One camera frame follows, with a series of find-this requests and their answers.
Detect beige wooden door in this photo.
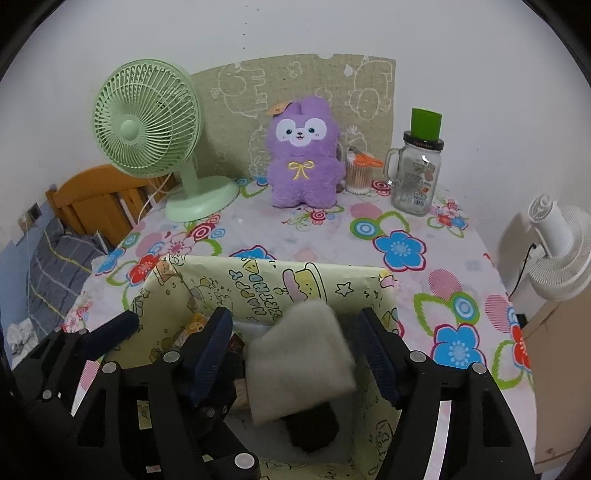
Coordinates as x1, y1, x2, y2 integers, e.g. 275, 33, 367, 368
519, 295, 591, 476

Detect white standing fan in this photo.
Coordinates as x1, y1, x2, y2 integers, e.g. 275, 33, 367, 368
526, 194, 591, 303

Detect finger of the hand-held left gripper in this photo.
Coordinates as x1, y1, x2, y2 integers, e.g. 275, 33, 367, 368
78, 311, 139, 361
191, 399, 262, 480

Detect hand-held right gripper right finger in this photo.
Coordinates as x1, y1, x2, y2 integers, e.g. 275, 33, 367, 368
355, 307, 537, 480

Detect black soft cloth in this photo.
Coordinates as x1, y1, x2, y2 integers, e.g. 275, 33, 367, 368
286, 397, 340, 455

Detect black power cable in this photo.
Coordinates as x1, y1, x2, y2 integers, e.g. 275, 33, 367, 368
508, 242, 539, 298

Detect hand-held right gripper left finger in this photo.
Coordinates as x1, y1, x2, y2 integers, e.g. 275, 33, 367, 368
69, 307, 234, 480

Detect wooden headboard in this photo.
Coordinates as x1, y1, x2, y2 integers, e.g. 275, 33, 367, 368
45, 165, 178, 247

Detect green plastic cup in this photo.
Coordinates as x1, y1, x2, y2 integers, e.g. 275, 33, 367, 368
410, 107, 443, 139

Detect cotton swab jar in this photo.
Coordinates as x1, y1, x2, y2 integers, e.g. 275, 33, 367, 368
345, 148, 375, 195

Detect white patterned cloth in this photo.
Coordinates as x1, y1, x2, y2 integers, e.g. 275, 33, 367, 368
4, 318, 40, 367

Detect cartoon print tissue packet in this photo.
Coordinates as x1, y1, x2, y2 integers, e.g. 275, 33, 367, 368
175, 314, 213, 352

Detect orange scissors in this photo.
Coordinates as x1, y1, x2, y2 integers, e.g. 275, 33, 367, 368
348, 148, 385, 168

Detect glass mug jar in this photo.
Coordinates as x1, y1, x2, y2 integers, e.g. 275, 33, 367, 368
384, 131, 445, 217

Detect white fan cable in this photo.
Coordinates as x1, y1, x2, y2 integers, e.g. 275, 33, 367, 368
134, 173, 183, 222

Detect green patterned board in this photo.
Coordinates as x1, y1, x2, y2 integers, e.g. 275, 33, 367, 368
190, 53, 397, 181

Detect purple plush toy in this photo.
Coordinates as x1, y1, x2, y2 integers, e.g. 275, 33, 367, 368
265, 95, 347, 209

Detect yellow cartoon print storage box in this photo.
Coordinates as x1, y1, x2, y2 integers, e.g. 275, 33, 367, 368
124, 254, 402, 480

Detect blue bed sheet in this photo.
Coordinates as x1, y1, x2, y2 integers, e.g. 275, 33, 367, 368
0, 200, 51, 356

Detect grey plaid blanket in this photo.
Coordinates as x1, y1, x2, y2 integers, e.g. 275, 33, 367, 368
25, 217, 109, 333

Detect green desk fan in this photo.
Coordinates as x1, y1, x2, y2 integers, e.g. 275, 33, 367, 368
93, 59, 240, 224

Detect white soft cloth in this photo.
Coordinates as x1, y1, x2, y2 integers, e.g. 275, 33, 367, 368
244, 302, 358, 425

